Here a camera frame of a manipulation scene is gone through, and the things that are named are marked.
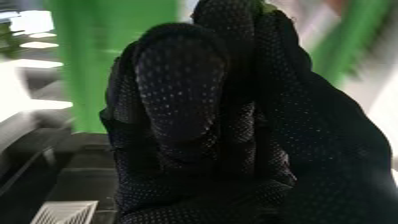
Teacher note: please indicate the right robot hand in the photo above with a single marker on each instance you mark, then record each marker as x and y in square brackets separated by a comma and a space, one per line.
[250, 133]

